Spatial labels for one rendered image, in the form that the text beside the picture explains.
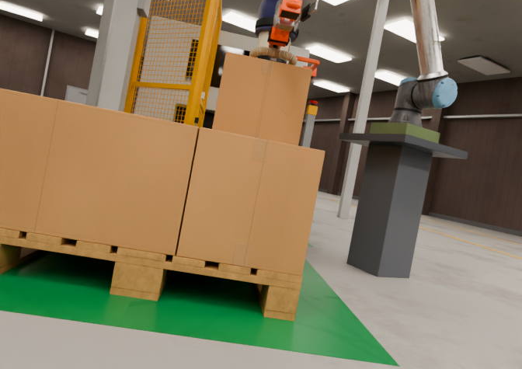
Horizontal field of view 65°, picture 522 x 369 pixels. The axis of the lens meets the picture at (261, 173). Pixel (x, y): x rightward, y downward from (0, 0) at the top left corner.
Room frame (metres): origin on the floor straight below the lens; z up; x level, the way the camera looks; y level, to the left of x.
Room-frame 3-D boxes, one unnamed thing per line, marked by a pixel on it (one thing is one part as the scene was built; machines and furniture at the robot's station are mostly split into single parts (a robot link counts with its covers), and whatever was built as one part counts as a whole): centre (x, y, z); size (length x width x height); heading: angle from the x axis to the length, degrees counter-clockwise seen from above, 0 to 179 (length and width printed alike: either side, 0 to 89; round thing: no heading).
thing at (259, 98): (2.16, 0.08, 0.74); 0.60 x 0.40 x 0.40; 5
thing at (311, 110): (3.16, -0.30, 0.50); 0.07 x 0.07 x 1.00; 6
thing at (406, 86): (2.33, -0.76, 1.02); 0.17 x 0.15 x 0.18; 25
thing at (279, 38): (1.93, 0.03, 1.08); 0.10 x 0.08 x 0.06; 96
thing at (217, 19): (4.25, 0.74, 1.05); 1.17 x 0.10 x 2.10; 6
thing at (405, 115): (2.34, -0.76, 0.88); 0.19 x 0.19 x 0.10
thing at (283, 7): (1.58, 0.01, 1.08); 0.08 x 0.07 x 0.05; 6
